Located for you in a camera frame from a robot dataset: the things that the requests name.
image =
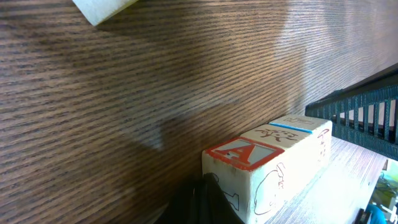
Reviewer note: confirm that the brown circle block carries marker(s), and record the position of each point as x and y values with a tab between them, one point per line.
98	11

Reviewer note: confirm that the left gripper black textured right finger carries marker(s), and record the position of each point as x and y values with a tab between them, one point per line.
361	117

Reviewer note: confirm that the green Z block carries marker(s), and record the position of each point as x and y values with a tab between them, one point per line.
251	175

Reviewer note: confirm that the plain wood picture block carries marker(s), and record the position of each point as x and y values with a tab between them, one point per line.
319	130

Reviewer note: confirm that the yellow animal block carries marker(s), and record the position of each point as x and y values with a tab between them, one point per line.
300	155

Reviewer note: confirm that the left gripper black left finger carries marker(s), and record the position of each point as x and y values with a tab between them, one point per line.
199	201

